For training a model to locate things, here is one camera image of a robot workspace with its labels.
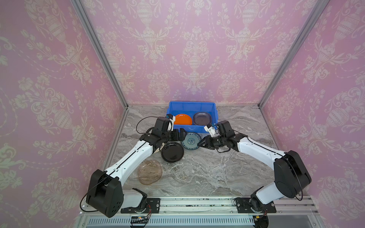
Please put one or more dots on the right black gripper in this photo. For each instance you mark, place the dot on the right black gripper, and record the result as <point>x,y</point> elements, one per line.
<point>208,142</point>

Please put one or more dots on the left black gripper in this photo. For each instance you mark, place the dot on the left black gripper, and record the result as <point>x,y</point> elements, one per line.
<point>182,134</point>

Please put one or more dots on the blue floral patterned plate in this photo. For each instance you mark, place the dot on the blue floral patterned plate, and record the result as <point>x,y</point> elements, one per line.
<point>191,141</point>

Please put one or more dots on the orange plastic plate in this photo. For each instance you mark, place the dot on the orange plastic plate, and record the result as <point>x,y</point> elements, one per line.
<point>183,119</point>

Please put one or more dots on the brown clear plate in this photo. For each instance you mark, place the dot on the brown clear plate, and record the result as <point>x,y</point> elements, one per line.
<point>149,172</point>
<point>202,118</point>

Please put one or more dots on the clear glass plate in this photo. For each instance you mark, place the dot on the clear glass plate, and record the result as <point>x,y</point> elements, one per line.
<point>178,176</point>

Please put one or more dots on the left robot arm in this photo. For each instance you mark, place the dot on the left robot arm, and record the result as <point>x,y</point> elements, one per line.
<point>105,192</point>

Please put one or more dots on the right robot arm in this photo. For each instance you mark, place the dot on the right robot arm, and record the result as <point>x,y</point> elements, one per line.
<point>291,176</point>

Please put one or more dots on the blue plastic bin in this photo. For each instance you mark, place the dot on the blue plastic bin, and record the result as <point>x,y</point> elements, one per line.
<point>191,108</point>

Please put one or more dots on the black round plate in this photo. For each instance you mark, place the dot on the black round plate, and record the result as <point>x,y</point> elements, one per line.
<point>172,152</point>

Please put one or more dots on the cream plate left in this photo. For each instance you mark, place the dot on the cream plate left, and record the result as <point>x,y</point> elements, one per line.
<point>160,148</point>

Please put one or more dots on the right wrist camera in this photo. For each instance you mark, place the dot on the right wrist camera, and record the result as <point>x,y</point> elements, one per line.
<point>211,130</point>

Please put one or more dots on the aluminium frame rail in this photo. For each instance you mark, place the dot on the aluminium frame rail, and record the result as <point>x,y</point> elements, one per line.
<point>208,212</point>

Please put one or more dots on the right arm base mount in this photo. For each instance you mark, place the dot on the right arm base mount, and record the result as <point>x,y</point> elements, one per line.
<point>249,205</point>

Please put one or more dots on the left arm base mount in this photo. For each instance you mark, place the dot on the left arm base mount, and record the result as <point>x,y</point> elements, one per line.
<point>147,205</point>

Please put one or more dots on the left corner aluminium post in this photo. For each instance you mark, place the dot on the left corner aluminium post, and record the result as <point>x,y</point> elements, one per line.
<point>92,35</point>

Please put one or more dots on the corner aluminium post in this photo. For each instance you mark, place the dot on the corner aluminium post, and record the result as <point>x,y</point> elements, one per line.
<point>301,37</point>
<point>92,35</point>

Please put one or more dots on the right corner aluminium post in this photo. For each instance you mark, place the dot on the right corner aluminium post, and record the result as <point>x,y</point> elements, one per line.
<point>301,37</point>

